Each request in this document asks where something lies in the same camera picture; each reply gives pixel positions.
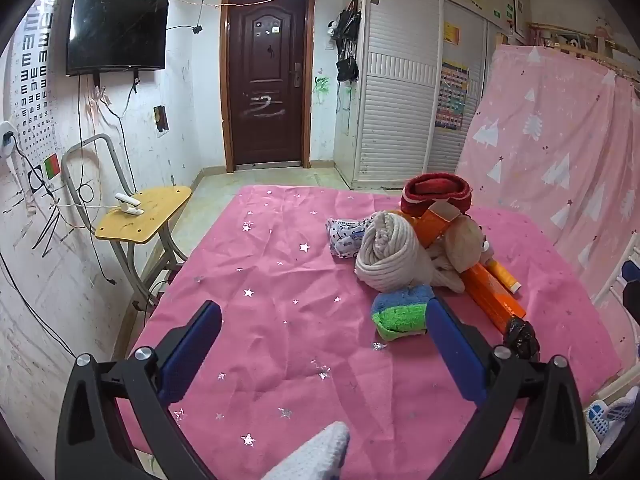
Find orange box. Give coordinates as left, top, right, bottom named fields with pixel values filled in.
left=462, top=264, right=527, bottom=333

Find black hanging bags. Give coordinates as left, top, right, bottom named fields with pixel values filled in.
left=334, top=0, right=362, bottom=83

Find dark brown door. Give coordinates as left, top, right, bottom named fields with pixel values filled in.
left=221, top=0, right=317, bottom=173

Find small orange carton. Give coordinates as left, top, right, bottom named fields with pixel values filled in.
left=417, top=209, right=460, bottom=249

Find black wall television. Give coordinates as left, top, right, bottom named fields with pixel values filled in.
left=66, top=0, right=169, bottom=77

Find white power strip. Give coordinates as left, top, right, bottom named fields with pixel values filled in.
left=0, top=120, right=18, bottom=158

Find beige knit cloth roll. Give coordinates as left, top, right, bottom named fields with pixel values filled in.
left=355, top=211, right=436, bottom=293

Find blue green sponge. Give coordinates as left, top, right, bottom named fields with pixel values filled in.
left=371, top=284, right=433, bottom=343

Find pink tree-print sheet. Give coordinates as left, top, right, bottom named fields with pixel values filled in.
left=455, top=44, right=640, bottom=306

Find grey metal chair frame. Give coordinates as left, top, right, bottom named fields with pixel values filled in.
left=62, top=133, right=136, bottom=233

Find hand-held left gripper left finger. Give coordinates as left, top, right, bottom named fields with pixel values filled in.
left=56, top=300, right=223, bottom=480

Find pink star tablecloth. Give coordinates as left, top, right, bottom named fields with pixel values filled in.
left=117, top=185, right=626, bottom=480

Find colourful grid poster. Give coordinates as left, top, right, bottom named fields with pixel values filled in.
left=435, top=61, right=470, bottom=133

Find patterned tissue pack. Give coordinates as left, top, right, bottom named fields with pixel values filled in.
left=326, top=217, right=373, bottom=261

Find white knit cloth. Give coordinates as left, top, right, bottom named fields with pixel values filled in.
left=262, top=421, right=351, bottom=480

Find black plastic bag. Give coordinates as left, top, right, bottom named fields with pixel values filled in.
left=502, top=317, right=540, bottom=361

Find yellow wooden desk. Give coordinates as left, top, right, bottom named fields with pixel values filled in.
left=94, top=186, right=193, bottom=311

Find wooden bed frame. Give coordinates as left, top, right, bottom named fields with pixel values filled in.
left=492, top=22, right=640, bottom=91

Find red knit hat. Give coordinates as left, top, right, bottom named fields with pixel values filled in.
left=400, top=172, right=473, bottom=218

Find white blue sneaker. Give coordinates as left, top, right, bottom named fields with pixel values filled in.
left=605, top=394, right=640, bottom=457
left=585, top=400, right=612, bottom=442

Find small white device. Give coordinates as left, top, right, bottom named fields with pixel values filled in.
left=114, top=192, right=145, bottom=215

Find white louvred wardrobe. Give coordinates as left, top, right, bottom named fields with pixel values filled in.
left=352, top=0, right=501, bottom=191

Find white metal frame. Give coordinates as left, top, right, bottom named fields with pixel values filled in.
left=592, top=247, right=640, bottom=311

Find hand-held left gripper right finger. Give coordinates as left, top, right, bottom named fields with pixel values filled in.
left=425, top=296, right=588, bottom=480

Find eye chart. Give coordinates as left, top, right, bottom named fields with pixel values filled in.
left=7, top=0, right=63, bottom=181

